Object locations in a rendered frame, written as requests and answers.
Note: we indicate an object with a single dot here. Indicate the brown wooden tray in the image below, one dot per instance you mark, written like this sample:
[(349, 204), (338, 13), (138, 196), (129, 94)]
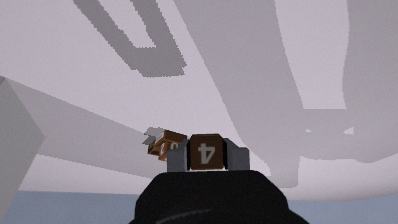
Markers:
[(167, 135)]

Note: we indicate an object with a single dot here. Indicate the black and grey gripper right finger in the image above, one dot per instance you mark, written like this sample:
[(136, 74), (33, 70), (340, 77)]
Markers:
[(234, 157)]

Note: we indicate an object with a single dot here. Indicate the brown cube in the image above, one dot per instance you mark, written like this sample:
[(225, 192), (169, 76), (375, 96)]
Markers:
[(164, 147), (206, 151)]

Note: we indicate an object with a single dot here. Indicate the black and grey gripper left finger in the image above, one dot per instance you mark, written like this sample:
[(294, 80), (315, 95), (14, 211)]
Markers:
[(179, 157)]

